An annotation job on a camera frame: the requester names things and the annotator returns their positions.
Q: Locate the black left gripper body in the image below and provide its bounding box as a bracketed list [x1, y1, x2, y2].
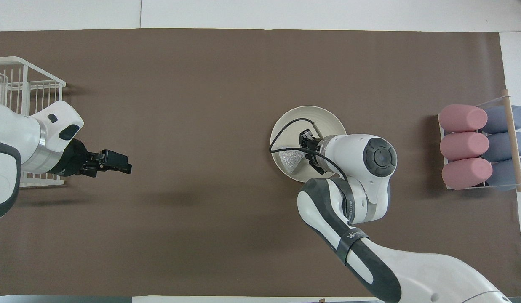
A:
[54, 138, 103, 178]

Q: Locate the white cup rack wooden rod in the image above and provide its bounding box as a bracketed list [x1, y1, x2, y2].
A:
[437, 88, 521, 193]

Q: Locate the cream round plate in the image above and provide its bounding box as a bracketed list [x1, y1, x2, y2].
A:
[270, 106, 347, 183]

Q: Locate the blue plastic cup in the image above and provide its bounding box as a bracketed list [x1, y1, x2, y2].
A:
[486, 158, 521, 192]
[481, 105, 521, 135]
[483, 132, 521, 162]

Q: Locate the silver mesh sponge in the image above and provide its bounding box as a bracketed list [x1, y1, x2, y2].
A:
[278, 145, 307, 175]

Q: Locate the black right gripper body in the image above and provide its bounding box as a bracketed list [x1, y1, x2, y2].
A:
[299, 130, 329, 174]

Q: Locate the white wire dish rack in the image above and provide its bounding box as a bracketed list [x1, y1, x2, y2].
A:
[0, 56, 67, 187]

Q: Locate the pink plastic cup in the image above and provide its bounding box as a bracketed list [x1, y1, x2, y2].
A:
[441, 158, 493, 191]
[438, 104, 488, 133]
[440, 132, 489, 162]

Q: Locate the brown paper table mat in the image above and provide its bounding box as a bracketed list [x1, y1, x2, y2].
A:
[0, 28, 521, 298]

